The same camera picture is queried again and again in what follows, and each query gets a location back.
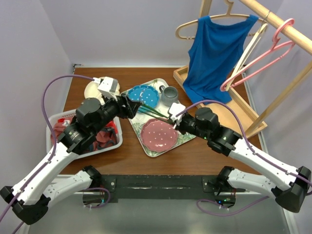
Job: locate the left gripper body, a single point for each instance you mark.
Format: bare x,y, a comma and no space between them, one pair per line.
122,111

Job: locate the green velvet hanger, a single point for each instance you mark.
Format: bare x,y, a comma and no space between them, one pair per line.
153,112

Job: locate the pink dotted plate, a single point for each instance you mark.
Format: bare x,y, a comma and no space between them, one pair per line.
158,136

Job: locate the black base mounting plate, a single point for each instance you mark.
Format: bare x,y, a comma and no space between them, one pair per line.
191,187

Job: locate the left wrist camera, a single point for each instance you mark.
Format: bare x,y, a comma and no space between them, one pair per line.
109,87

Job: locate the blue dotted plate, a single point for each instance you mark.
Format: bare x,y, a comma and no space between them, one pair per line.
145,94

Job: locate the floral serving tray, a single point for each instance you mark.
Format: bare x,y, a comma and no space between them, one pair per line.
141,118

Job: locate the maroon motorcycle tank top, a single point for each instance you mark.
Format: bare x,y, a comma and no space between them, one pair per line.
104,139

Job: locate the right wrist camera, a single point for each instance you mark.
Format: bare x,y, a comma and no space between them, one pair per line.
174,110

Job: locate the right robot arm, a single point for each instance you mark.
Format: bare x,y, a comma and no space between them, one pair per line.
286,184

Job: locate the cream divided plate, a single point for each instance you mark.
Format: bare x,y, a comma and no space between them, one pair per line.
91,90

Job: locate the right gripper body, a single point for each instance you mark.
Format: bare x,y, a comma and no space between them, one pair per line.
181,126

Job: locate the grey ceramic mug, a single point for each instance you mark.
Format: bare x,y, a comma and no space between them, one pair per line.
169,95

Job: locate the cream wooden hanger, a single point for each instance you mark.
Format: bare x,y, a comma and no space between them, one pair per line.
247,52

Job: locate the red tank top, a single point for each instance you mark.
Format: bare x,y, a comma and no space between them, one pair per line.
62,123

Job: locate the aluminium rail frame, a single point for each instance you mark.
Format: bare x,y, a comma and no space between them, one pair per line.
253,215

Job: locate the blue tank top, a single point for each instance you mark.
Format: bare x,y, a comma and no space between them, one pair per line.
214,53

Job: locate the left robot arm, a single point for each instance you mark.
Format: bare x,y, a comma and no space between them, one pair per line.
32,197

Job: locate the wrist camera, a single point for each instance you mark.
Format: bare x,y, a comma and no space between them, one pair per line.
174,110
109,87

